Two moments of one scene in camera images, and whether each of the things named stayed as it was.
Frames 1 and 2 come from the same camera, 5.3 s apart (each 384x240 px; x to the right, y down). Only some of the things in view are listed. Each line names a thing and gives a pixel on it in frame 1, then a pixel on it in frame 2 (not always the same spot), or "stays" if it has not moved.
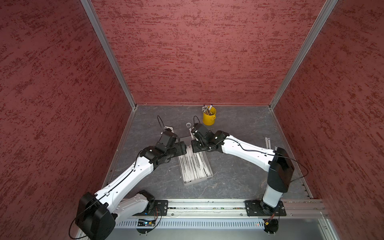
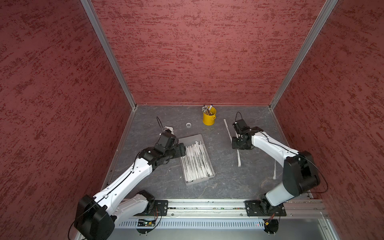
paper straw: x=197 y=165 -> x=199 y=157
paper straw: x=199 y=164 -> x=199 y=146
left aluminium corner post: x=110 y=50 stays
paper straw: x=186 y=175 -> x=190 y=164
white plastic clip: x=166 y=127 stays
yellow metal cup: x=209 y=120 stays
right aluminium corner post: x=327 y=8 stays
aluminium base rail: x=300 y=209 stays
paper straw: x=183 y=169 stays
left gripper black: x=180 y=150 stays
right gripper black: x=196 y=147 -> x=235 y=146
